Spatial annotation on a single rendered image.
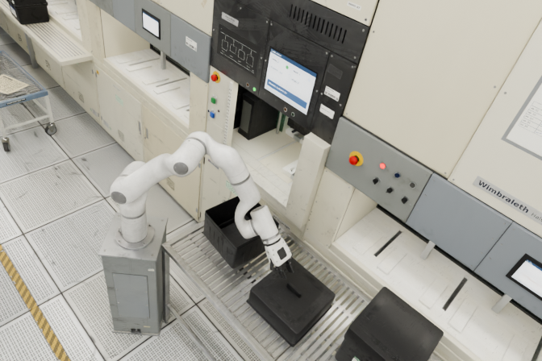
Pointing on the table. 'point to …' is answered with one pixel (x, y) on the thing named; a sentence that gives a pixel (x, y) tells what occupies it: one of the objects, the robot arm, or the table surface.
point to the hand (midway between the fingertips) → (285, 271)
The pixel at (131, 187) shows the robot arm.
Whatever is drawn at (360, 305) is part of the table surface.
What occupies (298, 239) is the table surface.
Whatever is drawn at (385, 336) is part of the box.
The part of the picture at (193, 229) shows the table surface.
